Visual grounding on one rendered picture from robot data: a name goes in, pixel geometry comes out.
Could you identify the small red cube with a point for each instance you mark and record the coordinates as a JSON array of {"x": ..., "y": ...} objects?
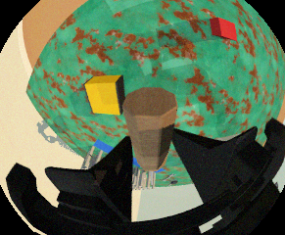
[{"x": 224, "y": 29}]

